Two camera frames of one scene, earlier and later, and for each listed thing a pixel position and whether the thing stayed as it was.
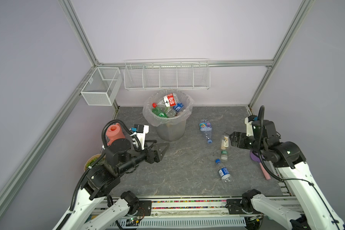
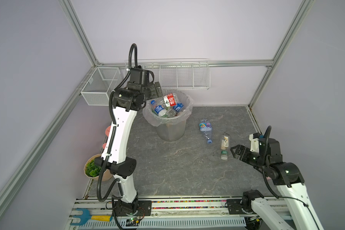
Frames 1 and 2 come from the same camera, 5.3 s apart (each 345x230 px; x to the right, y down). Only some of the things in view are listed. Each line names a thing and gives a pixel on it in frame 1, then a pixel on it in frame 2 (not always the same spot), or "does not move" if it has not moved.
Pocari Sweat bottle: (178, 107) does not move
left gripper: (157, 156) → (154, 89)
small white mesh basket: (103, 86) does not move
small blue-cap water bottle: (224, 171) → (158, 109)
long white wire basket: (170, 74) does not move
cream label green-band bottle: (224, 145) does not move
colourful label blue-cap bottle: (206, 126) does not move
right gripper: (235, 139) → (247, 151)
